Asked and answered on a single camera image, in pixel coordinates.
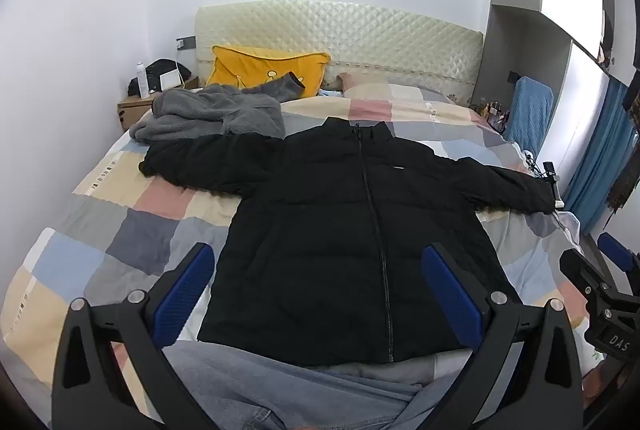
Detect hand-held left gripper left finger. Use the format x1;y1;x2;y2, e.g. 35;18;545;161
51;242;216;430

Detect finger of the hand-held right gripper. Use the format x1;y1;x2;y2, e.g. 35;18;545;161
559;249;618;305
597;232;640;273

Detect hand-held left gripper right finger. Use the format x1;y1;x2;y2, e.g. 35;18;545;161
421;242;586;430

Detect black puffer jacket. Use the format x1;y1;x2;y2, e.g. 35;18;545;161
139;117;558;367

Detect pastel checked bed cover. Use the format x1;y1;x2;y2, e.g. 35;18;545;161
0;82;583;411

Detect black clip-on device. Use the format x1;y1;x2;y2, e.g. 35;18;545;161
525;152;565;211

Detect blue curtain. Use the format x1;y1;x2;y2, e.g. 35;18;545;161
565;80;638;238

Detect person's grey sweatshirt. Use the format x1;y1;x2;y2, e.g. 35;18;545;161
300;352;481;430

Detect person's blue jeans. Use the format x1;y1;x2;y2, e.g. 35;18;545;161
162;342;426;430

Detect blue ribbed towel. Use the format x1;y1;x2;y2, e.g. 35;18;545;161
505;76;555;161

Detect grey fleece garment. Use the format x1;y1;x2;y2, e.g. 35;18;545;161
129;72;307;145

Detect group of cosmetic bottles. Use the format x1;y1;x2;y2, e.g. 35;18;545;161
470;97;511;131

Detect wooden nightstand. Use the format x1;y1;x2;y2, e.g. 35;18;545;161
117;77;201;133

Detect white box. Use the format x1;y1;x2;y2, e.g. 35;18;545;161
159;70;183;93

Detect white spray bottle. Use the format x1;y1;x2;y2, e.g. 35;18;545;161
136;62;151;99

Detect pink checked pillow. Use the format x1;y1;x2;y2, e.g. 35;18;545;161
337;72;458;106

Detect black bag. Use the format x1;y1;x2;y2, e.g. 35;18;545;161
128;58;193;96

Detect yellow pillow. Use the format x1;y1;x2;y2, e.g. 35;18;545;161
205;44;332;99

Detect cream quilted headboard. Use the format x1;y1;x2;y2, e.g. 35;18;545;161
194;1;485;103

